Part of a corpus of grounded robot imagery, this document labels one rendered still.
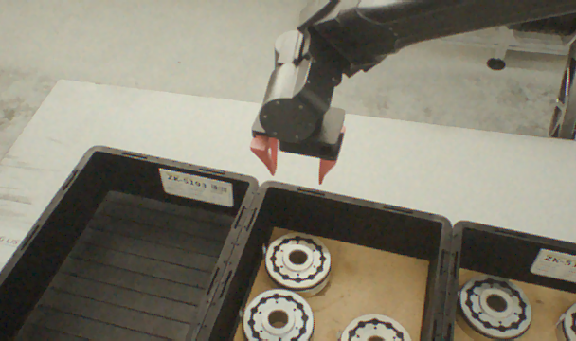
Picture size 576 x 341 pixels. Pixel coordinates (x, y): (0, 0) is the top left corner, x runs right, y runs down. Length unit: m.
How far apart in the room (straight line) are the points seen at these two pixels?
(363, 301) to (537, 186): 0.55
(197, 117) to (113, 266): 0.51
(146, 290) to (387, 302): 0.37
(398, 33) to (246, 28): 2.41
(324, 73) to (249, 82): 2.01
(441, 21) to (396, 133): 0.89
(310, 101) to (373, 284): 0.45
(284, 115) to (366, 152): 0.75
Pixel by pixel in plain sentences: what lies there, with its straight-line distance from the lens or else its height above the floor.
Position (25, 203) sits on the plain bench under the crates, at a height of 0.70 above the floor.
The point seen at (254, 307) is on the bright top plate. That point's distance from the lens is 0.88.
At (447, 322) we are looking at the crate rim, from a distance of 0.82.
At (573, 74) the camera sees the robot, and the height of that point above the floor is 0.72.
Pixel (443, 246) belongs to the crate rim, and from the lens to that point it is 0.88.
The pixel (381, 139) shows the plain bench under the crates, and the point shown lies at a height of 0.70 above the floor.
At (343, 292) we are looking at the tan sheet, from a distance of 0.93.
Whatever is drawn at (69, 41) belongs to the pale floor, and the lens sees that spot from 3.01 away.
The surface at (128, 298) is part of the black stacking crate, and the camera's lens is 0.96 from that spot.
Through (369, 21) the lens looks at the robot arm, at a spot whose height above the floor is 1.33.
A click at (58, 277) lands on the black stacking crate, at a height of 0.83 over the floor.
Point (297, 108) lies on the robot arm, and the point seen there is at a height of 1.26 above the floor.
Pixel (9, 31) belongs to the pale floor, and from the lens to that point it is 3.18.
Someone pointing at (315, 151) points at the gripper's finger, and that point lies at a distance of 0.68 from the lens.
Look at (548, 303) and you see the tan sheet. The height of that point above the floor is 0.83.
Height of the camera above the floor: 1.63
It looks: 48 degrees down
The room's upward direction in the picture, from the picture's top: straight up
